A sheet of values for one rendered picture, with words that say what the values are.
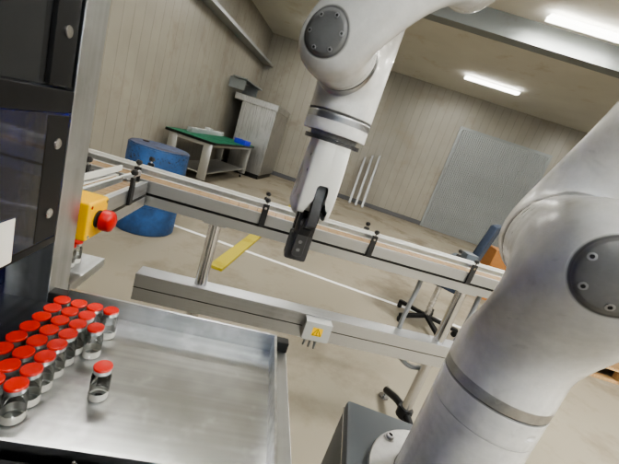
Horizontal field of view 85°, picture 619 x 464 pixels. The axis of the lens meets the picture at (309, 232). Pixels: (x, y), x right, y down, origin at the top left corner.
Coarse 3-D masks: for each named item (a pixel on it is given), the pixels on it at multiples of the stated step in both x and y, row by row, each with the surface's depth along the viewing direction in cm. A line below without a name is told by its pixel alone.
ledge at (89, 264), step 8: (88, 256) 71; (80, 264) 67; (88, 264) 68; (96, 264) 69; (72, 272) 64; (80, 272) 65; (88, 272) 67; (72, 280) 62; (80, 280) 64; (72, 288) 62
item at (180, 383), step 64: (128, 320) 56; (192, 320) 57; (64, 384) 41; (128, 384) 44; (192, 384) 47; (256, 384) 51; (0, 448) 30; (64, 448) 31; (128, 448) 36; (192, 448) 39; (256, 448) 41
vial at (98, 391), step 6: (108, 372) 40; (90, 378) 40; (96, 378) 39; (102, 378) 40; (108, 378) 40; (90, 384) 40; (96, 384) 39; (102, 384) 40; (108, 384) 40; (90, 390) 40; (96, 390) 40; (102, 390) 40; (108, 390) 41; (90, 396) 40; (96, 396) 40; (102, 396) 40
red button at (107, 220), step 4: (104, 212) 61; (108, 212) 62; (112, 212) 62; (100, 216) 61; (104, 216) 61; (108, 216) 61; (112, 216) 62; (116, 216) 63; (100, 220) 61; (104, 220) 61; (108, 220) 61; (112, 220) 62; (116, 220) 64; (100, 224) 61; (104, 224) 61; (108, 224) 61; (112, 224) 62; (100, 228) 61; (104, 228) 61; (108, 228) 62; (112, 228) 63
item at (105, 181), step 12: (108, 168) 108; (120, 168) 117; (84, 180) 100; (96, 180) 105; (108, 180) 96; (120, 180) 103; (132, 180) 104; (96, 192) 95; (108, 192) 98; (120, 192) 100; (132, 192) 106; (144, 192) 120; (108, 204) 93; (120, 204) 102; (132, 204) 112; (120, 216) 104
